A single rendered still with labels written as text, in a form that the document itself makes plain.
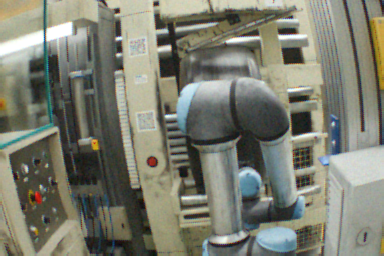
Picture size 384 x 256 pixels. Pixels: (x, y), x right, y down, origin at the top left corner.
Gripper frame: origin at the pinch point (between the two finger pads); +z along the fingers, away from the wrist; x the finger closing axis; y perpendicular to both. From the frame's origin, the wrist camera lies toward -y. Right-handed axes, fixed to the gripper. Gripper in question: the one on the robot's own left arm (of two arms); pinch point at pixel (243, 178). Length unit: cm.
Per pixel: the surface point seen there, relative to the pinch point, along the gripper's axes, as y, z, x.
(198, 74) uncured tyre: 37.4, 6.4, 11.1
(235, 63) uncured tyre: 40.1, 8.5, -2.4
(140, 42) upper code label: 54, 18, 32
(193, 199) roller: -8.0, 17.5, 19.0
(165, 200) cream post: -8.6, 25.3, 30.8
